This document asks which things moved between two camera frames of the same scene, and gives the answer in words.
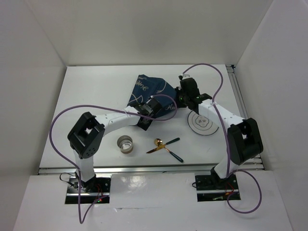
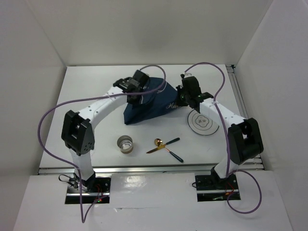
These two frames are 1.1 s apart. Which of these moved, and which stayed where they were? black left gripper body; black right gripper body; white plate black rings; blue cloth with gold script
Moved: black left gripper body
Stayed: blue cloth with gold script; white plate black rings; black right gripper body
